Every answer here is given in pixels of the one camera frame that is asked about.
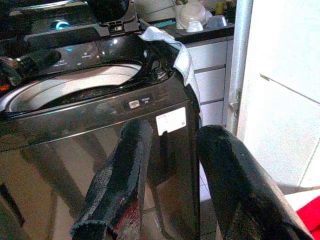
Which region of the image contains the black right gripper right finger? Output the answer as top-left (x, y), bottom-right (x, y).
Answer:
top-left (195, 124), bottom-right (315, 240)

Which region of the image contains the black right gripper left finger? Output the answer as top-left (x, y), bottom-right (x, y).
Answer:
top-left (70, 119), bottom-right (154, 240)

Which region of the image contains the black top-load washing machine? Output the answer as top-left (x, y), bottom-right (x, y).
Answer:
top-left (0, 0), bottom-right (204, 240)

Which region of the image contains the red garment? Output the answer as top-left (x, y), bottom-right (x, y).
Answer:
top-left (296, 196), bottom-right (320, 240)

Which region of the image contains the white label sticker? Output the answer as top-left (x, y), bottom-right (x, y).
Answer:
top-left (155, 106), bottom-right (187, 137)

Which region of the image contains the white drawer cabinet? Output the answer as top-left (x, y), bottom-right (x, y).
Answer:
top-left (184, 36), bottom-right (235, 128)

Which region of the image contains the silver metal pole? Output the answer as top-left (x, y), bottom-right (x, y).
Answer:
top-left (226, 0), bottom-right (255, 136)

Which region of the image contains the light blue cloth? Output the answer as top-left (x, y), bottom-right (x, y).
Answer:
top-left (137, 26), bottom-right (204, 120)

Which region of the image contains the clear plastic container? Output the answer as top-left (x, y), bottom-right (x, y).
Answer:
top-left (206, 14), bottom-right (228, 30)

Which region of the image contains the black washer lid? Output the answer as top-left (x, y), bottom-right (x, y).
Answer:
top-left (0, 0), bottom-right (138, 41)

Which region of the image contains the white round container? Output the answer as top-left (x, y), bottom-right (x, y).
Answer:
top-left (174, 1), bottom-right (208, 33)

